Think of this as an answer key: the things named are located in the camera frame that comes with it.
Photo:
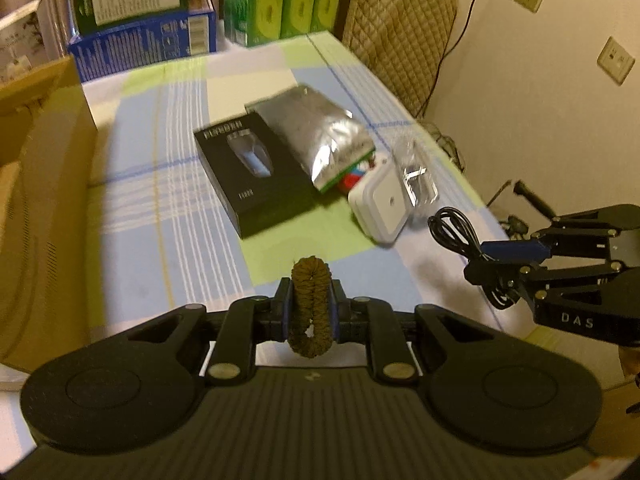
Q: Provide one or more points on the stack of green tissue packs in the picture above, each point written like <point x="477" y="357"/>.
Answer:
<point x="280" y="0"/>

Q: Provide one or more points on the white square plastic container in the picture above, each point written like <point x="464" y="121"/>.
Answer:
<point x="380" y="202"/>

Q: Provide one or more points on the pink curtain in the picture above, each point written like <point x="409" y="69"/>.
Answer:
<point x="55" y="5"/>

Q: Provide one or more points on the small colourful packet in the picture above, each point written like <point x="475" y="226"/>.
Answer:
<point x="353" y="179"/>

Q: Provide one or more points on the blue printed carton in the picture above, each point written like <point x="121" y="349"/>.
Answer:
<point x="145" y="40"/>

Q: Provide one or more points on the clear plastic bag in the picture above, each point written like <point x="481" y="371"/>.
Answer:
<point x="417" y="180"/>

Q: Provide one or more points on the silver foil bag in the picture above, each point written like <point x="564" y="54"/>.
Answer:
<point x="310" y="125"/>

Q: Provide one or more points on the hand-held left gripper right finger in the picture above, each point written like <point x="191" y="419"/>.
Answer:
<point x="335" y="310"/>

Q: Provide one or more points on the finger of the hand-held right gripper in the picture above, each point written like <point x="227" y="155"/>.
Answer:
<point x="495" y="272"/>
<point x="510" y="250"/>

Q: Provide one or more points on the black stand on floor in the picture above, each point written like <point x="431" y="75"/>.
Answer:
<point x="530" y="200"/>

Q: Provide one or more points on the white humidifier box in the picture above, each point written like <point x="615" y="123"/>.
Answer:
<point x="20" y="40"/>

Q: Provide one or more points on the black shaver box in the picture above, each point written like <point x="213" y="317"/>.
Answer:
<point x="250" y="200"/>

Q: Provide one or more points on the cardboard box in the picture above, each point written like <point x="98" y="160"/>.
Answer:
<point x="50" y="210"/>

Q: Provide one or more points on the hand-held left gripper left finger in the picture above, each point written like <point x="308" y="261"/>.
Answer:
<point x="285" y="310"/>

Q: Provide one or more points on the quilted beige chair cover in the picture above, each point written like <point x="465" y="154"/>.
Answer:
<point x="400" y="30"/>

